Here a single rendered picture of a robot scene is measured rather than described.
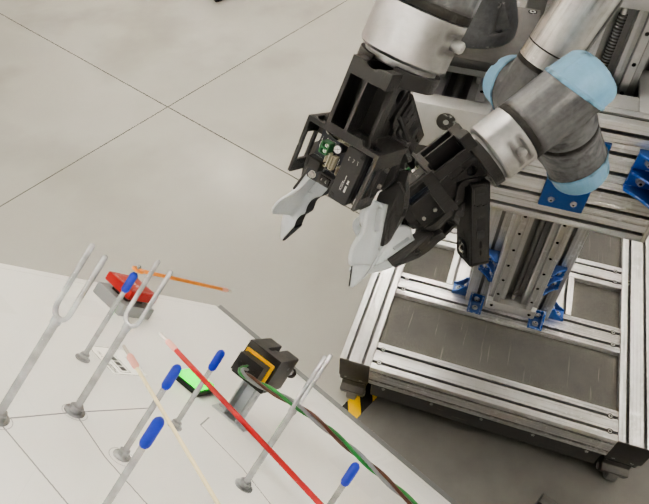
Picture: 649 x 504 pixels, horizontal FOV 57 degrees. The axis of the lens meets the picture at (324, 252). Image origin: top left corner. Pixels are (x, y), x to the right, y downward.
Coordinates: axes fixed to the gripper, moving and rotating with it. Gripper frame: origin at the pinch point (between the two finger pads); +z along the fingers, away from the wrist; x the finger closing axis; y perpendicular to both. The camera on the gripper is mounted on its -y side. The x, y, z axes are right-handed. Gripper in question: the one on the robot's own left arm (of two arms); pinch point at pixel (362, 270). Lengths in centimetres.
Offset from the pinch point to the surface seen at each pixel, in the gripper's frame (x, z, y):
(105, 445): 26.0, 20.0, 18.6
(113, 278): -5.4, 24.7, 18.0
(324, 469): 16.0, 15.9, -7.6
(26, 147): -218, 111, 20
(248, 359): 14.2, 12.3, 9.1
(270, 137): -204, 23, -45
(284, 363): 13.1, 10.6, 5.3
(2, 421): 27.6, 21.4, 26.3
